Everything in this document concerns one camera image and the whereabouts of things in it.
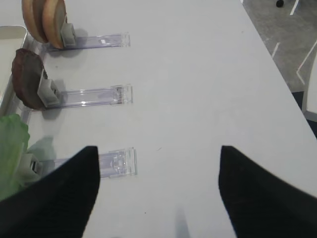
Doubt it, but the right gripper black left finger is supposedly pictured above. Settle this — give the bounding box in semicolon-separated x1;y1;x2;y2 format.
0;146;101;238

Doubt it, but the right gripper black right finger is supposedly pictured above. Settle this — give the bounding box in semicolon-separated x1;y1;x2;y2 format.
218;146;317;238

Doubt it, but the clear lettuce holder rail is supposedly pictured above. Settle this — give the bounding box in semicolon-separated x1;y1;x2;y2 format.
19;147;138;183

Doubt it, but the green lettuce leaf in holder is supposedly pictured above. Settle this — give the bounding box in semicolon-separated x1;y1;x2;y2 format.
0;114;54;196

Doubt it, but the clear bun holder rail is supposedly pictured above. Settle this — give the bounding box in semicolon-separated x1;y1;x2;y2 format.
24;22;131;52

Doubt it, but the bun slice near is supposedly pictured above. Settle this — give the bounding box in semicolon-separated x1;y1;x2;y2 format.
42;0;66;49

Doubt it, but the white rectangular tray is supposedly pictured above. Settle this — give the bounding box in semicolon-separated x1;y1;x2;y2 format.
0;25;27;116

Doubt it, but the brown meat patty in holder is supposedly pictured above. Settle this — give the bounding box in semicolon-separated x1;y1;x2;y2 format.
11;48;48;111

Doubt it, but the clear patty holder rail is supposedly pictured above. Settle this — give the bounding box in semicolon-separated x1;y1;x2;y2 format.
7;78;134;110

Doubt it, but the sesame bun slice far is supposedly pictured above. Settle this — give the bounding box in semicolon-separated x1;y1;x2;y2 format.
21;0;48;44

